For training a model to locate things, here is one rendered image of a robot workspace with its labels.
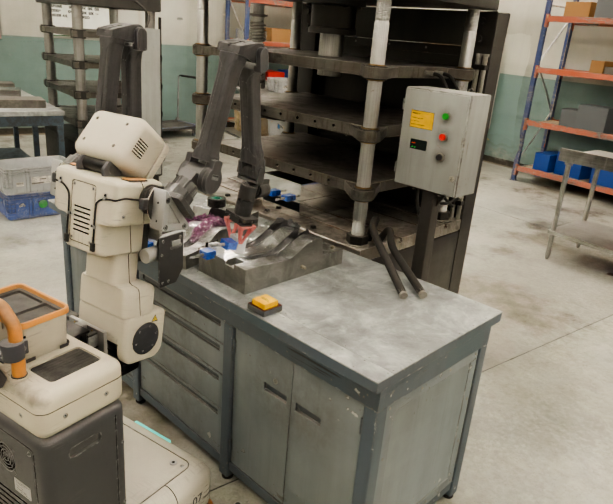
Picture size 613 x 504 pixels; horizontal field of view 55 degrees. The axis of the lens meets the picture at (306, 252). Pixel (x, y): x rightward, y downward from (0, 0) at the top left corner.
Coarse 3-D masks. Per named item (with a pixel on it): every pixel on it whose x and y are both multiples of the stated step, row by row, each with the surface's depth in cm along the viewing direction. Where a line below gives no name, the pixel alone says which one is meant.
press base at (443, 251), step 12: (444, 240) 305; (456, 240) 314; (408, 252) 283; (432, 252) 299; (444, 252) 309; (396, 264) 278; (408, 264) 286; (432, 264) 303; (444, 264) 313; (432, 276) 307; (444, 276) 317; (444, 288) 321
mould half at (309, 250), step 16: (272, 240) 222; (304, 240) 217; (320, 240) 220; (224, 256) 206; (240, 256) 207; (272, 256) 212; (288, 256) 212; (304, 256) 216; (320, 256) 223; (336, 256) 230; (208, 272) 211; (224, 272) 205; (240, 272) 198; (256, 272) 200; (272, 272) 206; (288, 272) 212; (304, 272) 219; (240, 288) 200; (256, 288) 202
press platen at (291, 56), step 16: (192, 48) 309; (208, 48) 305; (272, 48) 339; (288, 48) 358; (288, 64) 279; (304, 64) 272; (320, 64) 265; (336, 64) 259; (352, 64) 253; (368, 64) 234; (400, 64) 267; (416, 64) 282; (432, 64) 298; (384, 80) 236; (464, 80) 281
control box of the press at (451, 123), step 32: (416, 96) 237; (448, 96) 227; (480, 96) 226; (416, 128) 240; (448, 128) 230; (480, 128) 233; (416, 160) 243; (448, 160) 233; (416, 192) 261; (448, 192) 236; (416, 256) 259
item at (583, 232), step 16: (560, 160) 471; (576, 160) 461; (592, 160) 452; (608, 160) 443; (560, 192) 480; (592, 192) 517; (560, 208) 484; (576, 224) 514; (592, 224) 519; (576, 240) 476; (592, 240) 475; (608, 240) 479
